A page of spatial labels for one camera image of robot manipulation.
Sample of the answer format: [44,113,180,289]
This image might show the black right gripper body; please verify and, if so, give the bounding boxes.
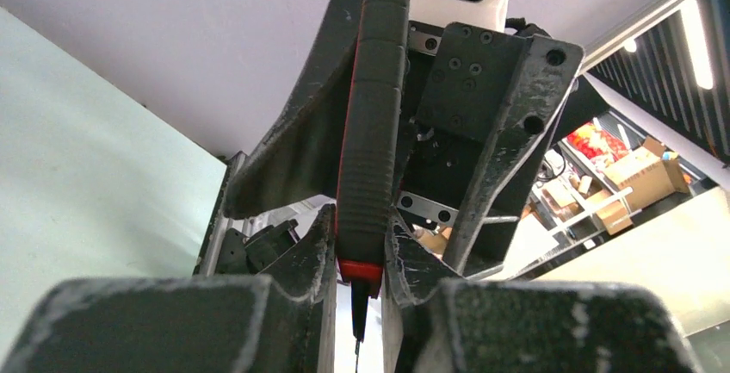
[393,19,611,263]

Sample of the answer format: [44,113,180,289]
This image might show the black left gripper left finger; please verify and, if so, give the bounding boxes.
[2,205,337,372]

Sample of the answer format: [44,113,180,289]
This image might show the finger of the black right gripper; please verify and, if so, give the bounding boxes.
[442,35,585,274]
[223,0,362,219]

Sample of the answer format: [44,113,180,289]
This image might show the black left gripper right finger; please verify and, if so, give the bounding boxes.
[383,212,701,372]

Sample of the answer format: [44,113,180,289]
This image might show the red black utility knife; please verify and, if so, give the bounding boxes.
[335,0,410,348]

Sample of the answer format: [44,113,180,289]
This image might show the cardboard boxes on shelf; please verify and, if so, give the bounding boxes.
[535,122,693,240]

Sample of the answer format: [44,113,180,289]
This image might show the aluminium frame rail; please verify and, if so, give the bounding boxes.
[194,150,252,277]

